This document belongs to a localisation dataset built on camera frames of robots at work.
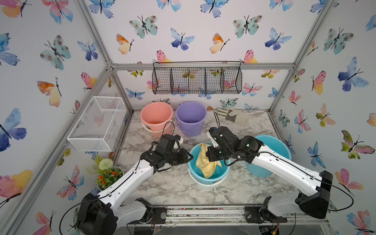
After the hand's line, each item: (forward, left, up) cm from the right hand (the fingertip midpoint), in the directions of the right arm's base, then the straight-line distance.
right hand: (207, 153), depth 70 cm
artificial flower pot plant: (-10, +47, -5) cm, 48 cm away
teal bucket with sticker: (-8, -6, -5) cm, 11 cm away
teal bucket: (+11, -37, -7) cm, 40 cm away
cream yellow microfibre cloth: (-2, +2, -5) cm, 5 cm away
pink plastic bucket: (+31, +34, -11) cm, 47 cm away
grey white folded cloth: (+48, -23, -24) cm, 58 cm away
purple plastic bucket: (+29, +10, -8) cm, 32 cm away
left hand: (+1, +7, -7) cm, 9 cm away
